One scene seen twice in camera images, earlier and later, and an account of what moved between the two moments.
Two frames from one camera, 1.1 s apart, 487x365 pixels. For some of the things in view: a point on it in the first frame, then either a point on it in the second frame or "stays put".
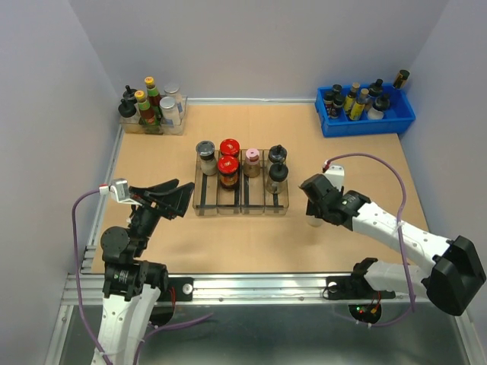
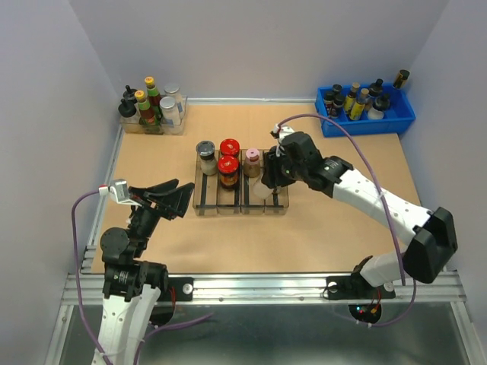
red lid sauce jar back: [229, 147] stays put
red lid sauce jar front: [228, 170] stays put
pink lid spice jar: [252, 166] stays put
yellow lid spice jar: [313, 220] to [261, 190]
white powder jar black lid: [206, 151] stays put
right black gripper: [312, 209] to [271, 166]
